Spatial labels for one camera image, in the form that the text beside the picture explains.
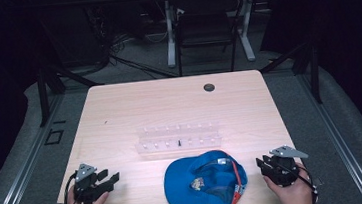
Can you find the black chair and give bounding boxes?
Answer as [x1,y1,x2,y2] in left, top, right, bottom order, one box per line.
[170,0,246,78]

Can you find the black floor cables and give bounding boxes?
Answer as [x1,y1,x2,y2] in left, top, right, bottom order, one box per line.
[105,28,181,85]

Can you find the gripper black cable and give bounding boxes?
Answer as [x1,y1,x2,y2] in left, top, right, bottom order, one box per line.
[58,171,80,204]
[287,160,320,204]

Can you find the black metal stand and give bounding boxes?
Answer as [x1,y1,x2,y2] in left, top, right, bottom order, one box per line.
[257,39,324,110]
[32,53,109,129]

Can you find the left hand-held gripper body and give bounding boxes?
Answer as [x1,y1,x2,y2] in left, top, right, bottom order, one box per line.
[69,160,116,204]

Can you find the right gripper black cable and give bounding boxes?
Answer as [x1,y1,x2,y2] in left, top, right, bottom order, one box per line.
[287,160,320,204]

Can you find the clear acrylic peg rack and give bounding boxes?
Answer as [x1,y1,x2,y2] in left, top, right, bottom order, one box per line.
[132,119,224,156]

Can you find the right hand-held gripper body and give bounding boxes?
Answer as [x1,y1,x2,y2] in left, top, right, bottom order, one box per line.
[261,142,312,189]

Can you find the aluminium floor rail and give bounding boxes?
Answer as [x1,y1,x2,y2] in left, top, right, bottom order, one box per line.
[295,67,362,204]
[0,92,76,204]

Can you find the blue baseball cap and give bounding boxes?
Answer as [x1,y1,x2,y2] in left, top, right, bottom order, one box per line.
[160,146,251,204]

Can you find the person's right hand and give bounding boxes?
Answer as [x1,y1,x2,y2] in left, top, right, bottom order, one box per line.
[262,161,314,204]

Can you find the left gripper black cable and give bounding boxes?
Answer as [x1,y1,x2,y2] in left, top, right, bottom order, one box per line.
[58,171,80,204]

